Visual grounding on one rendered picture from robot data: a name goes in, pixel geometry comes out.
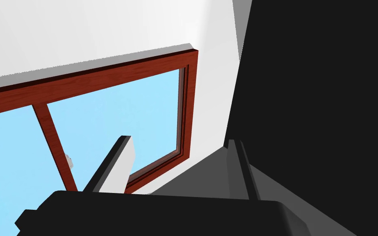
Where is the red-brown wooden framed window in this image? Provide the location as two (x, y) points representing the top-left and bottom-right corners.
(0, 49), (199, 227)

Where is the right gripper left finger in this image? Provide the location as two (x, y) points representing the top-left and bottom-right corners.
(82, 135), (135, 194)

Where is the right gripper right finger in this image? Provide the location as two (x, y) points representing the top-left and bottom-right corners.
(225, 139), (261, 201)

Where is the black cupboard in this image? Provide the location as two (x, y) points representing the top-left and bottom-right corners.
(223, 0), (378, 236)

